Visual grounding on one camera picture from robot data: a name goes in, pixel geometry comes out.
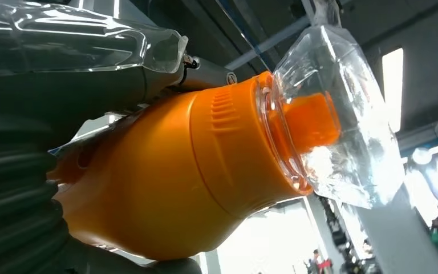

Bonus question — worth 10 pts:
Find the orange plastic bottle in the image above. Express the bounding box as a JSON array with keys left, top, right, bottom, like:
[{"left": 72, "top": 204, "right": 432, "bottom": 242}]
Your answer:
[{"left": 47, "top": 24, "right": 407, "bottom": 261}]

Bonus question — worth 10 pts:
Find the person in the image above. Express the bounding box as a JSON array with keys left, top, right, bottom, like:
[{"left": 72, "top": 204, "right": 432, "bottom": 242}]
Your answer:
[{"left": 303, "top": 248, "right": 334, "bottom": 274}]

